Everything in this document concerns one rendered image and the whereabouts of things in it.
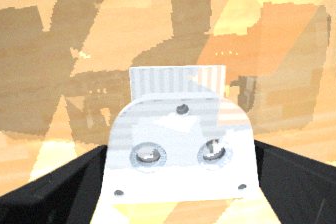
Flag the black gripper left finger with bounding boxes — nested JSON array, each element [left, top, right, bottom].
[[0, 145, 108, 224]]

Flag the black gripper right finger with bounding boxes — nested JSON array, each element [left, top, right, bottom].
[[253, 139, 336, 224]]

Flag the white metal plate with two holes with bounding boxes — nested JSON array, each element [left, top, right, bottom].
[[100, 92, 260, 204]]

